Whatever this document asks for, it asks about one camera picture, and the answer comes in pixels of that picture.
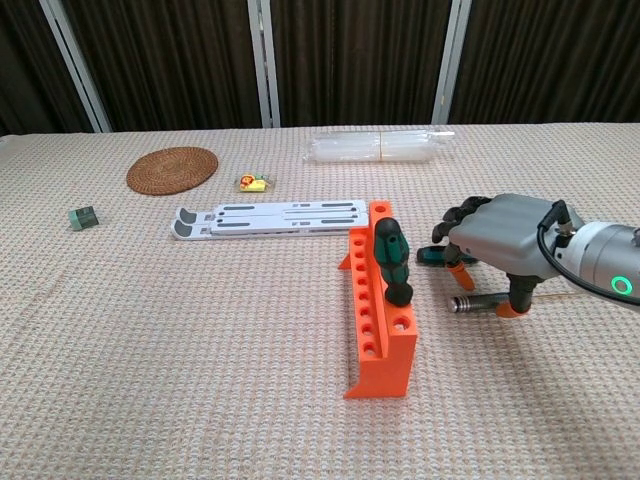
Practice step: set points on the orange screwdriver rack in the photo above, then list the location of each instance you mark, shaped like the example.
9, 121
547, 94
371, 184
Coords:
385, 375

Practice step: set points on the large green black screwdriver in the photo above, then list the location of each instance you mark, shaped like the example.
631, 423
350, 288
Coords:
392, 260

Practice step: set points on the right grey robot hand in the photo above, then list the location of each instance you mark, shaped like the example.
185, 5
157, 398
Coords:
505, 235

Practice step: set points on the beige woven tablecloth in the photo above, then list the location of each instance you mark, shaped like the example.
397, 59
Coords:
200, 325

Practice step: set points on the grey metal partition post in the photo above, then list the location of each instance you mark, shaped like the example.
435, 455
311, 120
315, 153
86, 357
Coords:
265, 65
452, 60
76, 65

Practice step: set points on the small green box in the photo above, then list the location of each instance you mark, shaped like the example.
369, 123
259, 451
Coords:
84, 219

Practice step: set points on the round woven rattan coaster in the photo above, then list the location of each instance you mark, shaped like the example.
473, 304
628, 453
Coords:
172, 170

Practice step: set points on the yellow lion toy packet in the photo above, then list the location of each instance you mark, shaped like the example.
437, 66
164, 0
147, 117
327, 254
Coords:
252, 183

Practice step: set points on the clear plastic tube bundle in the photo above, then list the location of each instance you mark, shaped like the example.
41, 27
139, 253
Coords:
360, 147

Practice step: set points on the white folding laptop stand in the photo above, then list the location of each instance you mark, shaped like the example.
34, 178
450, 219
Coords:
280, 220

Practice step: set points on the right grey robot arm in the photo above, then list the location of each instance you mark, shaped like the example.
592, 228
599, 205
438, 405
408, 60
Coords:
600, 255

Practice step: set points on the small green black screwdriver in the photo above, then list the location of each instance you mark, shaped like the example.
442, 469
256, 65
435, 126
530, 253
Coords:
430, 256

